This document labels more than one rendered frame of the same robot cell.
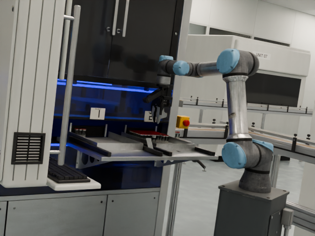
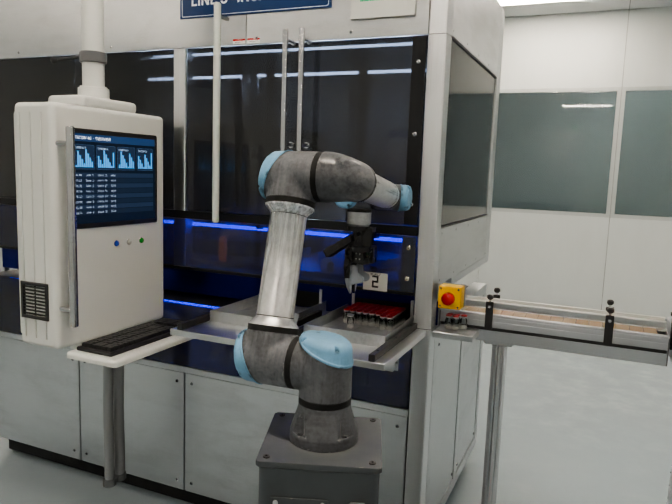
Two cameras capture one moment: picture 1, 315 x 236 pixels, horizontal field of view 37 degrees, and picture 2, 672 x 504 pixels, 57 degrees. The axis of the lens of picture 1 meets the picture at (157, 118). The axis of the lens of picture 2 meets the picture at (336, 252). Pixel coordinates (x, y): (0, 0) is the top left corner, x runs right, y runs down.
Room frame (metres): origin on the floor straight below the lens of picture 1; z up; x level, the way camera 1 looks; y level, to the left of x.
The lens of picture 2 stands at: (1.54, -1.62, 1.38)
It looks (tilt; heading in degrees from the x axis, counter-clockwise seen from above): 8 degrees down; 60
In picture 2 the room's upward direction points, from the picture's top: 2 degrees clockwise
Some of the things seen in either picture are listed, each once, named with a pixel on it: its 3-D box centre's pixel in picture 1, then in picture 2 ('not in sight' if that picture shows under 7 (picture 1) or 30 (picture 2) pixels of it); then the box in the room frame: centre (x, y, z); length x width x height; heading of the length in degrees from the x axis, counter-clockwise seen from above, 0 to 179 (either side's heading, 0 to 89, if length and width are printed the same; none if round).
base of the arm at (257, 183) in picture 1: (256, 178); (324, 416); (2.17, -0.49, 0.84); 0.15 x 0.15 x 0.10
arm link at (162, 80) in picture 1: (162, 80); (359, 219); (2.55, 0.00, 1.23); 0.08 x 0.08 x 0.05
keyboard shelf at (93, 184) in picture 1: (47, 173); (132, 341); (1.95, 0.43, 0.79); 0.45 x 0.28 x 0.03; 36
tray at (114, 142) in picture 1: (103, 140); (270, 310); (2.37, 0.26, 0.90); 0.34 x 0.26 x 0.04; 37
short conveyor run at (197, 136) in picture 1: (199, 130); (548, 321); (3.10, -0.29, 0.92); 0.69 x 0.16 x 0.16; 127
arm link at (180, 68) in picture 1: (180, 68); (355, 195); (2.48, -0.08, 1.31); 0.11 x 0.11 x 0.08; 40
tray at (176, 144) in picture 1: (157, 140); (363, 323); (2.57, -0.01, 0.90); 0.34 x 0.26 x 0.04; 37
